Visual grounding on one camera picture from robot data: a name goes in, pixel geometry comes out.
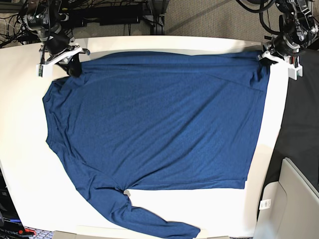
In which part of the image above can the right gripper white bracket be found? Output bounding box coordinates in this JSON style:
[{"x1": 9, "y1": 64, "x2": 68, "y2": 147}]
[{"x1": 39, "y1": 36, "x2": 90, "y2": 76}]

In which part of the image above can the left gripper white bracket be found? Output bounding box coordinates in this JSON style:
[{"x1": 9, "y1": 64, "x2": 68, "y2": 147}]
[{"x1": 257, "y1": 41, "x2": 303, "y2": 69}]

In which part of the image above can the blue long-sleeve shirt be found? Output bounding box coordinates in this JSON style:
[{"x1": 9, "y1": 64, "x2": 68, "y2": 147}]
[{"x1": 43, "y1": 52, "x2": 270, "y2": 239}]

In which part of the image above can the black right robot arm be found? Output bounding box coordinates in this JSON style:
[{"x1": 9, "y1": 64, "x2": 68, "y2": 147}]
[{"x1": 23, "y1": 0, "x2": 90, "y2": 77}]

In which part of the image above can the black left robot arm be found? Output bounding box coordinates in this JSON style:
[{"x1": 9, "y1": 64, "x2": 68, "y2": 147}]
[{"x1": 259, "y1": 0, "x2": 319, "y2": 68}]

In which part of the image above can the black cloth side cover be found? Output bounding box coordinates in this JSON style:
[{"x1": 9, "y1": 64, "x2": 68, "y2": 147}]
[{"x1": 265, "y1": 50, "x2": 319, "y2": 189}]

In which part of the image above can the beige plastic bin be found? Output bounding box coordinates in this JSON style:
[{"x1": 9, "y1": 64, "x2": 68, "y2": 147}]
[{"x1": 253, "y1": 158, "x2": 319, "y2": 239}]

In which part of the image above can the black box with label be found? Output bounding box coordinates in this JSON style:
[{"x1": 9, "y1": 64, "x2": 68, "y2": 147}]
[{"x1": 0, "y1": 172, "x2": 23, "y2": 239}]

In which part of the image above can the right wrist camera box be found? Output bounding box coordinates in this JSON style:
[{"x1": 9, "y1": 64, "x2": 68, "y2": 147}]
[{"x1": 36, "y1": 64, "x2": 53, "y2": 78}]

